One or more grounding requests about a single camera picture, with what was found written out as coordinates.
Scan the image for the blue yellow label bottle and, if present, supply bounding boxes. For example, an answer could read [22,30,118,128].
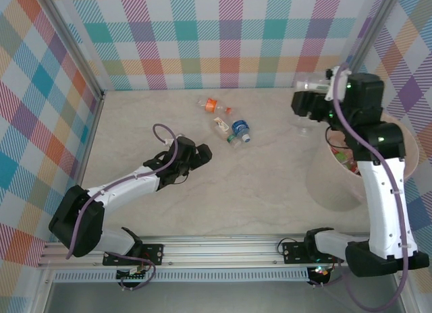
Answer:
[292,74,334,141]

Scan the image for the pink round bin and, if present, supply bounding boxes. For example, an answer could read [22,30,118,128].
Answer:
[305,113,421,213]

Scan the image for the small white label bottle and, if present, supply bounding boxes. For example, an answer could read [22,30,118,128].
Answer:
[212,117,241,148]

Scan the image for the short blue label bottle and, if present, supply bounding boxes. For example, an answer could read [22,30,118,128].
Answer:
[231,119,252,144]

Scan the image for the orange label bottle orange cap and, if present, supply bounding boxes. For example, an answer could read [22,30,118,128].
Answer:
[196,96,233,115]

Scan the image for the small controller board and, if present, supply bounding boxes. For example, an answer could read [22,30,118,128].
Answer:
[307,264,331,286]
[115,266,150,281]

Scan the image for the grey metal shelf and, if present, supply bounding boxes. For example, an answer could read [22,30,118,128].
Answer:
[33,281,411,313]

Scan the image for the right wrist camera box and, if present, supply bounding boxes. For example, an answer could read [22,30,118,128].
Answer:
[324,65,352,101]

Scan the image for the aluminium table side rail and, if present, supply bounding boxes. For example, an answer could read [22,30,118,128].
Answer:
[57,90,106,233]

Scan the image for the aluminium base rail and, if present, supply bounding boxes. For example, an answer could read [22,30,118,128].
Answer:
[36,234,410,269]

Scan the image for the aluminium frame post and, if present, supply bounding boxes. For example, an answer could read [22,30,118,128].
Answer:
[39,0,106,100]
[344,0,406,74]

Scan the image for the white slotted cable duct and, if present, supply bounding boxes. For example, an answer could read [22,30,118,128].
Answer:
[53,269,311,283]

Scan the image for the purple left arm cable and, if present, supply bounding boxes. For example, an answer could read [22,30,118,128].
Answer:
[65,123,180,290]

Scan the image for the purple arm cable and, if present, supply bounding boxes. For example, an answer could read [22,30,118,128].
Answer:
[310,61,418,312]
[65,123,180,290]

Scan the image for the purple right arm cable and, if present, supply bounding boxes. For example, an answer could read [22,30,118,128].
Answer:
[310,61,418,312]

